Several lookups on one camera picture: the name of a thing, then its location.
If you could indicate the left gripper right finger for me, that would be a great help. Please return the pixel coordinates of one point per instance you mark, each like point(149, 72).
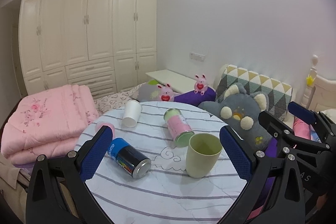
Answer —
point(273, 192)

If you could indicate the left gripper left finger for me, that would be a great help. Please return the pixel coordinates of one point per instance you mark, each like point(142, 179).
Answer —
point(57, 191)

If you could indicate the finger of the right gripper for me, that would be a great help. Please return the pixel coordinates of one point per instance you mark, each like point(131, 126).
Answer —
point(322, 124)

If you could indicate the green plastic cup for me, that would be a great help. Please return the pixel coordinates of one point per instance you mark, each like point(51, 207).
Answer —
point(202, 154)

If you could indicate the white paper cup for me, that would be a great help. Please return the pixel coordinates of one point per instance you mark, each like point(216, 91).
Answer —
point(131, 113)

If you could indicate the white bed headboard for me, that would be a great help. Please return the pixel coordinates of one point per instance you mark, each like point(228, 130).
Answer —
point(321, 96)

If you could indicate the yellow star sticker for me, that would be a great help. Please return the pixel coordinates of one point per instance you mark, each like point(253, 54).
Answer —
point(310, 81)

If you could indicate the grey elephant plush toy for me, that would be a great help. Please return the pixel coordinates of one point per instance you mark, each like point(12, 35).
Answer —
point(241, 110)

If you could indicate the folded pink quilt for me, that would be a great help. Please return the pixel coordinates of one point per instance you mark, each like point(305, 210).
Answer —
point(49, 123)

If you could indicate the white striped table cloth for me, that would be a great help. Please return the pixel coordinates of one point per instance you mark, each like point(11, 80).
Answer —
point(166, 194)

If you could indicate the heart pattern bed sheet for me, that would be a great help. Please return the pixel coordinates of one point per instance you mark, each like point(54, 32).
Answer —
point(116, 100)

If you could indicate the pink bunny plush right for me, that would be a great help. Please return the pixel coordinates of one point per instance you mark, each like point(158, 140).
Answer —
point(200, 85)

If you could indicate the pink bunny plush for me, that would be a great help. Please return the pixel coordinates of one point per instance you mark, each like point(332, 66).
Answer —
point(200, 85)
point(166, 93)

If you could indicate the purple pillow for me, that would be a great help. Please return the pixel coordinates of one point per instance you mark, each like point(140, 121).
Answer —
point(196, 99)

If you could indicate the pink label glass bottle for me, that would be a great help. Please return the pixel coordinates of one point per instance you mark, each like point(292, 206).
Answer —
point(178, 127)

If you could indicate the grey leaf pattern pillow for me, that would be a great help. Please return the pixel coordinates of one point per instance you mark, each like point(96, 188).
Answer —
point(150, 92)

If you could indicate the pink bunny plush left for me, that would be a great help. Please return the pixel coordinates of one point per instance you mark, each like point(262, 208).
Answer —
point(166, 93)

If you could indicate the cream wardrobe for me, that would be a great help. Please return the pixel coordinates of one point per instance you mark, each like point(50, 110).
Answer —
point(108, 45)

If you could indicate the white wall socket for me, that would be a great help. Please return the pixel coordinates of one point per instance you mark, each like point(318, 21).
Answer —
point(197, 57)

